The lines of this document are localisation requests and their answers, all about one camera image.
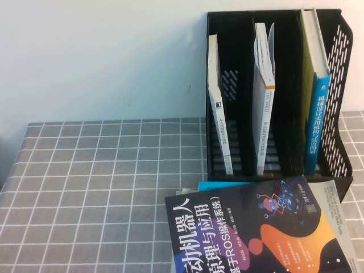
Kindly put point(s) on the dark robot cover book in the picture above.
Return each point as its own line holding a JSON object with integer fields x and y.
{"x": 241, "y": 227}

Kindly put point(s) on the thin white paperback book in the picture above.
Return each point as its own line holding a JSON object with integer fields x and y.
{"x": 216, "y": 113}

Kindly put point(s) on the white book navy stripe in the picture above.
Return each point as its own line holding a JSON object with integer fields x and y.
{"x": 183, "y": 191}

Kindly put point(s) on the white book orange spine band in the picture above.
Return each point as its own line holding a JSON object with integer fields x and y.
{"x": 263, "y": 113}

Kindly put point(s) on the black plastic book stand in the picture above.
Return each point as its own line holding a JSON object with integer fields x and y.
{"x": 287, "y": 85}

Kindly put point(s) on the blue spine hardcover book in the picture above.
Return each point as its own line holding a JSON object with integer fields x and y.
{"x": 318, "y": 122}

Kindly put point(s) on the blue grey Billion Dollar book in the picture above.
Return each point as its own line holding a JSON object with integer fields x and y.
{"x": 337, "y": 204}

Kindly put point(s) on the grey white checked tablecloth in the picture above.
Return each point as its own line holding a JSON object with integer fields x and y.
{"x": 85, "y": 185}

